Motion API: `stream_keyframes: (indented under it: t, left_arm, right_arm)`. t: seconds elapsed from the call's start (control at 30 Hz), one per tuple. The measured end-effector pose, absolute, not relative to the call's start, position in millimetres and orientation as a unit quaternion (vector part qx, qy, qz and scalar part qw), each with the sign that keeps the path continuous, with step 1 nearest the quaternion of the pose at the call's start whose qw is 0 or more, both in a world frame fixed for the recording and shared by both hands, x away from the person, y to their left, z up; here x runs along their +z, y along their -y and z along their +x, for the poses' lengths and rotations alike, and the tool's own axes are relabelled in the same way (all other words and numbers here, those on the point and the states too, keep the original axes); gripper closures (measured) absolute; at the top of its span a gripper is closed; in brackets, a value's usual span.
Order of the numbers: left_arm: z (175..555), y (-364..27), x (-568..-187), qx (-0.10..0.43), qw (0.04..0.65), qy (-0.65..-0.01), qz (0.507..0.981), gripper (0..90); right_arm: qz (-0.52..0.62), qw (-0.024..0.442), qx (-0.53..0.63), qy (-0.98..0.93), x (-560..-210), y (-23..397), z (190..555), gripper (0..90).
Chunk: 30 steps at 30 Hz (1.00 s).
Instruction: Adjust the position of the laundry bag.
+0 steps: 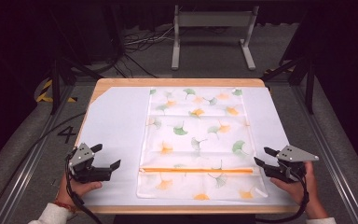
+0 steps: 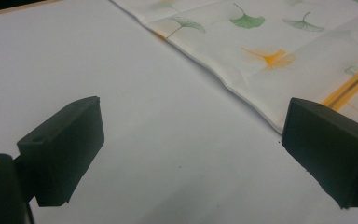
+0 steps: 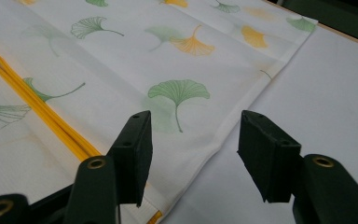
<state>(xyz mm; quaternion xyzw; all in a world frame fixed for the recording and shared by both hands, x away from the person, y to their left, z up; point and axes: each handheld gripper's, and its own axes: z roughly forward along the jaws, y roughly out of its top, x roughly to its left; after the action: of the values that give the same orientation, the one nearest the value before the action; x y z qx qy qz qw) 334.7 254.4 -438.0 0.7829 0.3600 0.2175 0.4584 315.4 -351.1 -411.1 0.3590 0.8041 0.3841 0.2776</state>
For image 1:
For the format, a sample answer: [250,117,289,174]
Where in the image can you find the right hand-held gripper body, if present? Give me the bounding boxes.
[262,145,320,184]

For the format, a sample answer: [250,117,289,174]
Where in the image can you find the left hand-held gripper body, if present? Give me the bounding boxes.
[67,143,112,184]

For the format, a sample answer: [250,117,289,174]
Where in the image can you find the leaf print bag orange zipper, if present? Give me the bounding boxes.
[135,87,269,202]

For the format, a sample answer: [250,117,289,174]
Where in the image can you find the person's left hand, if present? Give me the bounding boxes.
[56,172,103,208]

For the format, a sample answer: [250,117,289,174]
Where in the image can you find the person's right hand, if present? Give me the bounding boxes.
[269,161,329,219]

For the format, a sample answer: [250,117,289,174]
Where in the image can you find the white table mat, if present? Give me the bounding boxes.
[77,86,296,207]

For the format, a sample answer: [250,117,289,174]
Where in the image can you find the black metal stand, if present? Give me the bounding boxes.
[262,55,317,115]
[48,55,104,115]

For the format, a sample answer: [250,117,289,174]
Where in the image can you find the yellow black hazard tape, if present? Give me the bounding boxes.
[35,78,78,104]
[262,65,294,77]

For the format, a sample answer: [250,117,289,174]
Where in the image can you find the wooden table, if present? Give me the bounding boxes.
[74,77,301,216]

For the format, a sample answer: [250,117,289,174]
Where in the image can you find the grey metal stand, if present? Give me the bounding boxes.
[171,4,260,71]

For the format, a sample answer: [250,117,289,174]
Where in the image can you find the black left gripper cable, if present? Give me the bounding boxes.
[64,148,104,224]

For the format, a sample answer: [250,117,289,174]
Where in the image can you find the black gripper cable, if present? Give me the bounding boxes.
[255,167,310,224]
[64,148,104,224]

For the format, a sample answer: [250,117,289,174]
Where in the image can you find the aluminium floor rail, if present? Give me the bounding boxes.
[291,83,358,224]
[0,83,76,224]

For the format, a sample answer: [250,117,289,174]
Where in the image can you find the red bracelet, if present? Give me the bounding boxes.
[53,200,77,215]

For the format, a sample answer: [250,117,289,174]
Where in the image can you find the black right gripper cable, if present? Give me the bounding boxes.
[255,167,310,224]

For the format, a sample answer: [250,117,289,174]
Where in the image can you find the long black floor cable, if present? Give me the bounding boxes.
[0,111,87,224]

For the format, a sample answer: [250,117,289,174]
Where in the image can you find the black floor cables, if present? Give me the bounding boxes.
[105,50,159,78]

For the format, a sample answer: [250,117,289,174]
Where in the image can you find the white floor cables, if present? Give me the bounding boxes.
[122,26,176,51]

